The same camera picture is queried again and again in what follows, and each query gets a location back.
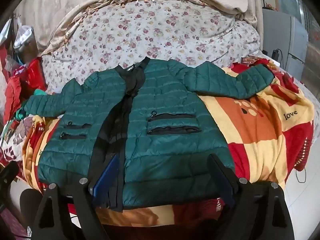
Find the clear plastic bag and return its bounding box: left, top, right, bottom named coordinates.
left=14, top=24, right=38, bottom=53

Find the red yellow checkered blanket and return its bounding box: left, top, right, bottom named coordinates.
left=22, top=57, right=316, bottom=222

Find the dark printed packet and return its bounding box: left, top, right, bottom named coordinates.
left=0, top=120, right=18, bottom=147

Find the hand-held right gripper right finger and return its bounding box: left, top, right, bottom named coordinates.
left=209, top=153, right=295, bottom=240

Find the maroon white leaf-pattern blanket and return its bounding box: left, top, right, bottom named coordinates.
left=0, top=116, right=37, bottom=182

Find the grey refrigerator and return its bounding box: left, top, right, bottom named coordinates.
left=262, top=9, right=311, bottom=68

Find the red puffer jacket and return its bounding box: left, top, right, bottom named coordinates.
left=4, top=57, right=48, bottom=123

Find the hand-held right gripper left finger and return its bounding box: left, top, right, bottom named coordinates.
left=26, top=154, right=120, bottom=240

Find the black charger with cable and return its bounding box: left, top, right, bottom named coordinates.
left=272, top=48, right=284, bottom=62

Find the floral bed sheet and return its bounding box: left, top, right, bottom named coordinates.
left=41, top=0, right=263, bottom=96

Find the teal green garment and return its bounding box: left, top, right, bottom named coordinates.
left=15, top=89, right=48, bottom=120

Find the green quilted jacket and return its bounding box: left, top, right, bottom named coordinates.
left=21, top=57, right=275, bottom=212

